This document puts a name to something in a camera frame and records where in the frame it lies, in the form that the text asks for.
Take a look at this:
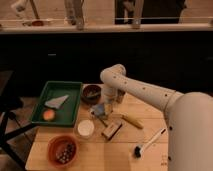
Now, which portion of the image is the dark brown bowl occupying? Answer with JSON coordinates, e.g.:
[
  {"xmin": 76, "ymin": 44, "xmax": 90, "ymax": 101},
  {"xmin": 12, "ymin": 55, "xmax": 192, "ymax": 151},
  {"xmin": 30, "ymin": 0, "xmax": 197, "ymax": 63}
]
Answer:
[{"xmin": 81, "ymin": 85, "xmax": 101, "ymax": 105}]

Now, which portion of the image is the orange peach fruit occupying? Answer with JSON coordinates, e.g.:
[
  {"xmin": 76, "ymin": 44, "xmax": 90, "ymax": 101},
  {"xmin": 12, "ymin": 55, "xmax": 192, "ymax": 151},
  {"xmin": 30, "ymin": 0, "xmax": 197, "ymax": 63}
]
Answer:
[{"xmin": 43, "ymin": 109, "xmax": 55, "ymax": 121}]

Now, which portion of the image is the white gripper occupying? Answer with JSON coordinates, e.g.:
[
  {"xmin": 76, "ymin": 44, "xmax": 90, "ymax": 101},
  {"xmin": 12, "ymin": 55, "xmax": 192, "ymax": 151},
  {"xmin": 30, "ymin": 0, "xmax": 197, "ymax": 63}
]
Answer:
[{"xmin": 102, "ymin": 84, "xmax": 125, "ymax": 115}]

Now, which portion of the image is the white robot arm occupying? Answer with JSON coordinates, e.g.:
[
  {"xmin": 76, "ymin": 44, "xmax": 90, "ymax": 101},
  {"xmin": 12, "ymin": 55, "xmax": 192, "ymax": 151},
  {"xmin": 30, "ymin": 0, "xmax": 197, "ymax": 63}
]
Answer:
[{"xmin": 100, "ymin": 64, "xmax": 213, "ymax": 171}]

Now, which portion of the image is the blue yellow sponge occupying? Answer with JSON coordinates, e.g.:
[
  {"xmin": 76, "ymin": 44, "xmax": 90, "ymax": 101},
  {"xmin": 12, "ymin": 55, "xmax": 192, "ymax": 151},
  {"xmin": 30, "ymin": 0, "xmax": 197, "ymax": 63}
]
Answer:
[{"xmin": 90, "ymin": 103, "xmax": 108, "ymax": 117}]

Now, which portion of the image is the orange bowl with beads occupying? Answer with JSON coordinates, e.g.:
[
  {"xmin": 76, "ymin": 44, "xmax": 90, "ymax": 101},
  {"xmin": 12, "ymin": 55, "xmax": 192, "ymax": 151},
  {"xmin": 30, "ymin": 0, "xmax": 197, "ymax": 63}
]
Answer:
[{"xmin": 47, "ymin": 135, "xmax": 78, "ymax": 169}]

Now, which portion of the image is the wooden block brush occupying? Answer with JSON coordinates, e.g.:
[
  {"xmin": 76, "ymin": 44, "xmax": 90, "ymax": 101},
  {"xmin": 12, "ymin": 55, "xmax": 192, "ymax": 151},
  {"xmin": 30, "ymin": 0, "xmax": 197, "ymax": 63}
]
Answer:
[{"xmin": 102, "ymin": 121, "xmax": 122, "ymax": 140}]

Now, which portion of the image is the black chair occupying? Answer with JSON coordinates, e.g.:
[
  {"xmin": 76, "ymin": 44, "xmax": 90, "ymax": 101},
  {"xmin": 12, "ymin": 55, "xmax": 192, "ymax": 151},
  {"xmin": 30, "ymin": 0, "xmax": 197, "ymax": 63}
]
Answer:
[{"xmin": 0, "ymin": 70, "xmax": 35, "ymax": 171}]

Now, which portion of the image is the green plastic tray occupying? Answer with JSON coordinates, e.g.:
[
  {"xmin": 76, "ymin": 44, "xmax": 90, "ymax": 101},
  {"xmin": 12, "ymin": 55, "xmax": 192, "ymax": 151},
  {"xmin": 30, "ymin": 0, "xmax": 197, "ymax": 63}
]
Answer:
[{"xmin": 30, "ymin": 81, "xmax": 82, "ymax": 127}]

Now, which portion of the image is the grey cloth piece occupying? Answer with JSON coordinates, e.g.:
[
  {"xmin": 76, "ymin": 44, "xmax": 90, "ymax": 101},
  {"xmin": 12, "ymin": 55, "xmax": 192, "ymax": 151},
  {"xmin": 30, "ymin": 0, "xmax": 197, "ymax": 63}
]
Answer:
[{"xmin": 45, "ymin": 95, "xmax": 68, "ymax": 109}]

